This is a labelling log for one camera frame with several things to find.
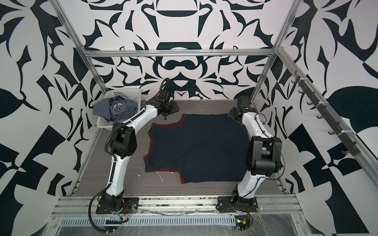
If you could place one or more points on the grey blue printed tank top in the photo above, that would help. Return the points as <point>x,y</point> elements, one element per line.
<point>114,109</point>

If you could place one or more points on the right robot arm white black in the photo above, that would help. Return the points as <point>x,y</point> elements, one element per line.
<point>263,158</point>

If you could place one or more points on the navy tank top red trim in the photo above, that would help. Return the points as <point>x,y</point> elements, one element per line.
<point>201,148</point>

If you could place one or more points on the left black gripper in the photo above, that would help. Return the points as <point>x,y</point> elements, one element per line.
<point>175,108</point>

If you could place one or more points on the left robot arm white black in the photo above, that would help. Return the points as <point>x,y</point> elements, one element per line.
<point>122,144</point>

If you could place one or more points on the aluminium frame enclosure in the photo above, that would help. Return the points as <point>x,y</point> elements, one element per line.
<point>366,158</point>

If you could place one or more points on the white slotted cable duct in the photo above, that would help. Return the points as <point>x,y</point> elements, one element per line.
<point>185,220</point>

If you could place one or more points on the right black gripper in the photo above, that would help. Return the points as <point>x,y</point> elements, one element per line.
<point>233,112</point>

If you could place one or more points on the small green circuit board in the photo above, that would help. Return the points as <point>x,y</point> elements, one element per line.
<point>243,224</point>

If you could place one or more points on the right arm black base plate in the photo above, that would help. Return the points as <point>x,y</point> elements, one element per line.
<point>230,204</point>

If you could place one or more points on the white plastic laundry basket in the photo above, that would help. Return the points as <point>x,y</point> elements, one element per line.
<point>129,93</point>

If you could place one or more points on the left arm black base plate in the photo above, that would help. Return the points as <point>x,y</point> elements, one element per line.
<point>123,206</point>

